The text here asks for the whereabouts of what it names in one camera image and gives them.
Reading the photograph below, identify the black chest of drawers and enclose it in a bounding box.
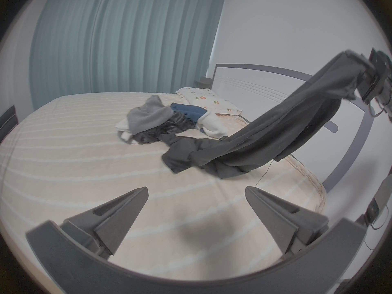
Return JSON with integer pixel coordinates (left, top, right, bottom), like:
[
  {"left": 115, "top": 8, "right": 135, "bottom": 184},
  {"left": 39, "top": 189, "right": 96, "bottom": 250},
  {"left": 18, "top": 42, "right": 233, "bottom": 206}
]
[{"left": 0, "top": 105, "right": 18, "bottom": 143}]

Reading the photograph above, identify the bed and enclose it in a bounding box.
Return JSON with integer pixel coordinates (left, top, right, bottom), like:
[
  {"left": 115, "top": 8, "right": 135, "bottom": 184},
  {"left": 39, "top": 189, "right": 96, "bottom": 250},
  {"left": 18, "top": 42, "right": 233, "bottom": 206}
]
[{"left": 0, "top": 63, "right": 375, "bottom": 282}]

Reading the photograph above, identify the black T-shirt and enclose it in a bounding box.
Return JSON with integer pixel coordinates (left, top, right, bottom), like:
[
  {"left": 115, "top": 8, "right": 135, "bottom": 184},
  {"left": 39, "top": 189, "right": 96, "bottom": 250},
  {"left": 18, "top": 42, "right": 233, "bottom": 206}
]
[{"left": 162, "top": 50, "right": 372, "bottom": 187}]

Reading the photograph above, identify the pile of clothes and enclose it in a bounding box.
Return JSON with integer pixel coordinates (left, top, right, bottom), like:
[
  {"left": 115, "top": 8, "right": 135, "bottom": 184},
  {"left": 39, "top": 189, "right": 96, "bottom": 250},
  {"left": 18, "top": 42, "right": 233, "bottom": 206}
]
[{"left": 116, "top": 95, "right": 228, "bottom": 145}]

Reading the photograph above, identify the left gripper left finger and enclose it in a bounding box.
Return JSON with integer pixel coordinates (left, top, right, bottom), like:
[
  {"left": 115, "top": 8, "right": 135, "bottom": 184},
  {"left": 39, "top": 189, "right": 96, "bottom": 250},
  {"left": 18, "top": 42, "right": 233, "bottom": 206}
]
[{"left": 63, "top": 186, "right": 149, "bottom": 255}]

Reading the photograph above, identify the blue-green curtain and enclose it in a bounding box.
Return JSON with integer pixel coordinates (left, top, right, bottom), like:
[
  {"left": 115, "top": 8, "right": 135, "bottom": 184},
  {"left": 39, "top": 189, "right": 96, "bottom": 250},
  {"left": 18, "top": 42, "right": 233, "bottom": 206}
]
[{"left": 29, "top": 0, "right": 228, "bottom": 109}]

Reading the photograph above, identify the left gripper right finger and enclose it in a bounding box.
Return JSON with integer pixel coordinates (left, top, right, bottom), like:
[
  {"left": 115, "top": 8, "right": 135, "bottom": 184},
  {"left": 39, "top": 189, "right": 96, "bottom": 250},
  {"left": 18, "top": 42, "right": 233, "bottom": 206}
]
[{"left": 245, "top": 186, "right": 330, "bottom": 254}]

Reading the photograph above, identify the white printed pillow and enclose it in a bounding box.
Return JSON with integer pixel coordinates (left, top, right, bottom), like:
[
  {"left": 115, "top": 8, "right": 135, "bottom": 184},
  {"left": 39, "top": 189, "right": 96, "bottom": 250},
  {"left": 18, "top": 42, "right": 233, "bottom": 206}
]
[{"left": 175, "top": 87, "right": 242, "bottom": 116}]

